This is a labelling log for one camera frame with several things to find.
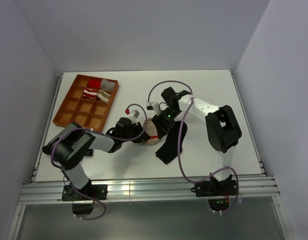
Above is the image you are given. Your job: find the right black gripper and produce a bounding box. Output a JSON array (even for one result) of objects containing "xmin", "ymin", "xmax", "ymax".
[{"xmin": 151, "ymin": 107, "xmax": 181, "ymax": 140}]

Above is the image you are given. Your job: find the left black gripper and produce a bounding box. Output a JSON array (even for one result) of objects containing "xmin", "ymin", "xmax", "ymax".
[{"xmin": 121, "ymin": 122, "xmax": 150, "ymax": 144}]

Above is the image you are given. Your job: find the beige red sock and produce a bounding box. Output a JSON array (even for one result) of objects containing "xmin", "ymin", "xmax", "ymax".
[{"xmin": 143, "ymin": 118, "xmax": 160, "ymax": 146}]

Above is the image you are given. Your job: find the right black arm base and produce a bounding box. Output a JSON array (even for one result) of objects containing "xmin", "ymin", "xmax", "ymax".
[{"xmin": 191, "ymin": 179, "xmax": 239, "ymax": 213}]

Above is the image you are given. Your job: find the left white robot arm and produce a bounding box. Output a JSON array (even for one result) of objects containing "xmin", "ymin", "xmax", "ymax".
[{"xmin": 42, "ymin": 117, "xmax": 151, "ymax": 200}]

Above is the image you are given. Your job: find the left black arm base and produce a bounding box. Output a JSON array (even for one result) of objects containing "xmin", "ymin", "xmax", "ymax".
[{"xmin": 61, "ymin": 184, "xmax": 108, "ymax": 215}]

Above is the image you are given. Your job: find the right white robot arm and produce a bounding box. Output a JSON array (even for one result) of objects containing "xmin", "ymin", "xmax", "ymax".
[{"xmin": 152, "ymin": 87, "xmax": 242, "ymax": 195}]

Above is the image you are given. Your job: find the red white striped sock roll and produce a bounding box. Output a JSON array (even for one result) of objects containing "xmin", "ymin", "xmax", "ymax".
[{"xmin": 82, "ymin": 88, "xmax": 98, "ymax": 100}]

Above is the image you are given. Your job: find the beige white rolled sock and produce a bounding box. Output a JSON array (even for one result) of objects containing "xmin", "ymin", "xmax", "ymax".
[{"xmin": 96, "ymin": 90, "xmax": 111, "ymax": 103}]

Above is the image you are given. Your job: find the orange compartment tray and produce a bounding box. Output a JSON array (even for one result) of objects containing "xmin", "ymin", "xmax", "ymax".
[{"xmin": 52, "ymin": 74, "xmax": 119, "ymax": 132}]

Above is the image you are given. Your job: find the grey rolled sock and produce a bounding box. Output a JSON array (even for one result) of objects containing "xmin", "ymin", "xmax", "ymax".
[{"xmin": 100, "ymin": 78, "xmax": 115, "ymax": 92}]

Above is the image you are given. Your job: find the red rolled sock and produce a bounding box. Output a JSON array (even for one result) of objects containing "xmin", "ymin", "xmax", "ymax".
[{"xmin": 86, "ymin": 77, "xmax": 103, "ymax": 89}]

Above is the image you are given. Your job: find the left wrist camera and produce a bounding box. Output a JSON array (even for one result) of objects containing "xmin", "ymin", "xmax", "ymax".
[{"xmin": 128, "ymin": 110, "xmax": 140, "ymax": 119}]

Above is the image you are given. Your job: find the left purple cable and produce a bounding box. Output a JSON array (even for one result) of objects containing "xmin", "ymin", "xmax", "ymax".
[{"xmin": 50, "ymin": 103, "xmax": 148, "ymax": 221}]

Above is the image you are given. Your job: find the purple cable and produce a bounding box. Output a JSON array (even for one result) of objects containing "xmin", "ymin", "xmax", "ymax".
[
  {"xmin": 50, "ymin": 103, "xmax": 148, "ymax": 221},
  {"xmin": 147, "ymin": 80, "xmax": 241, "ymax": 213}
]

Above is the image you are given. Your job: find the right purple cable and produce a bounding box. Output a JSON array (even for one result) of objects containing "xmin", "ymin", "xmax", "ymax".
[{"xmin": 147, "ymin": 80, "xmax": 241, "ymax": 213}]

